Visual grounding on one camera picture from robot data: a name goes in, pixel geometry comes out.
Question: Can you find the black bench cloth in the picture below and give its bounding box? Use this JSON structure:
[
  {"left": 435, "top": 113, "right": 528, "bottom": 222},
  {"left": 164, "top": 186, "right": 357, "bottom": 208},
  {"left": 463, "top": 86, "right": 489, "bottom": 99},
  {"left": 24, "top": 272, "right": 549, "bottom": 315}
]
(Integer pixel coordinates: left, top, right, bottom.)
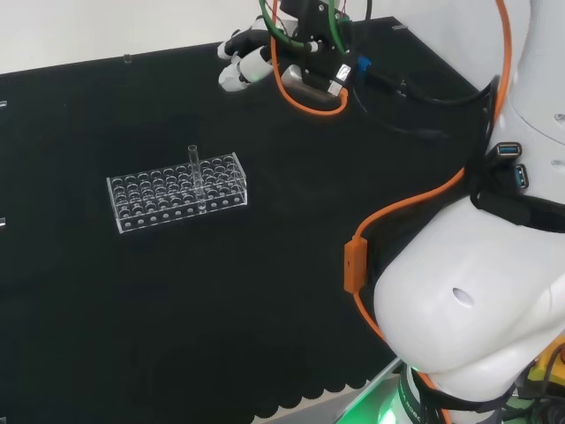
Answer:
[{"left": 0, "top": 16, "right": 502, "bottom": 424}]

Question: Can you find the thick black cable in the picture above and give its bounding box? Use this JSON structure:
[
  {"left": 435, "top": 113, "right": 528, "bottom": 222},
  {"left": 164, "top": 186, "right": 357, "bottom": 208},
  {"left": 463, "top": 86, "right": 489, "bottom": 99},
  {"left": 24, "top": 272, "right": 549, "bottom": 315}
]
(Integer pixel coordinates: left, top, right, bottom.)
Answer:
[{"left": 369, "top": 70, "right": 502, "bottom": 108}]

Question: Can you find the black cable with USB plug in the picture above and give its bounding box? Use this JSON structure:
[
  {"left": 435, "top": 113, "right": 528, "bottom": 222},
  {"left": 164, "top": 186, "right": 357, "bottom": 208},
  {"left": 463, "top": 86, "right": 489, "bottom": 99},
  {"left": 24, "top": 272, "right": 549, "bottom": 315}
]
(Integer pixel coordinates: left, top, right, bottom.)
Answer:
[{"left": 328, "top": 62, "right": 451, "bottom": 142}]

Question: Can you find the orange cable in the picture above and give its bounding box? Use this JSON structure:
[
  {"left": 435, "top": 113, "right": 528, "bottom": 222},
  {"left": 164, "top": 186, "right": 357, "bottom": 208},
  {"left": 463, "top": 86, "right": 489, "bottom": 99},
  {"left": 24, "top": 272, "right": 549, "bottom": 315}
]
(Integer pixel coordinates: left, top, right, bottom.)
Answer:
[{"left": 269, "top": 0, "right": 516, "bottom": 424}]

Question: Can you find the green cable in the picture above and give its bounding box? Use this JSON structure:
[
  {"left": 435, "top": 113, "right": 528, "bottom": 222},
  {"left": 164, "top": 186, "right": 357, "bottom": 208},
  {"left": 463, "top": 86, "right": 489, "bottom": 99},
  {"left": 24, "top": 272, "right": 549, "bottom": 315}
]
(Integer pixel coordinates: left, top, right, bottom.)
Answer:
[{"left": 259, "top": 0, "right": 350, "bottom": 55}]

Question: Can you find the clear glass test tube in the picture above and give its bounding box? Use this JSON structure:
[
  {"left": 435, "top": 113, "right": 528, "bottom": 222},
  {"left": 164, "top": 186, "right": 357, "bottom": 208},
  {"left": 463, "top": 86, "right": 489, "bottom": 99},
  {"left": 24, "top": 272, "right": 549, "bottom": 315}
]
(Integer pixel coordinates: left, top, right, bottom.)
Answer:
[{"left": 187, "top": 144, "right": 207, "bottom": 214}]

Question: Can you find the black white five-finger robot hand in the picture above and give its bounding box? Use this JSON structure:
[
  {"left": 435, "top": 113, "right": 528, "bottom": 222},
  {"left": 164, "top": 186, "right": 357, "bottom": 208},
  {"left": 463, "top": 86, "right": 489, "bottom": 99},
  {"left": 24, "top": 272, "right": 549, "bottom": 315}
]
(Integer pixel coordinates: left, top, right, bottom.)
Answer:
[{"left": 217, "top": 17, "right": 306, "bottom": 93}]

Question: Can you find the clear acrylic test tube rack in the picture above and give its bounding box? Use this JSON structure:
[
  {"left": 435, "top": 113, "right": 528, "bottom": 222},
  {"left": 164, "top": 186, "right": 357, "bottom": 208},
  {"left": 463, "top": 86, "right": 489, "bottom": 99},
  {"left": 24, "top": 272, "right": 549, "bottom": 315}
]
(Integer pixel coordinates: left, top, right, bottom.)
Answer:
[{"left": 106, "top": 152, "right": 248, "bottom": 234}]

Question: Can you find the black USB hub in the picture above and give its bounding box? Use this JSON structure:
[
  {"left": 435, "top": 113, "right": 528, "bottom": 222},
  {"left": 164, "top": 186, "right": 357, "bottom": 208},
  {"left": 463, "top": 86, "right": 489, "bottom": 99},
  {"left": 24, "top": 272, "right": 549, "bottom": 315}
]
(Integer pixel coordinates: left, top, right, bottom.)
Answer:
[{"left": 484, "top": 140, "right": 531, "bottom": 193}]

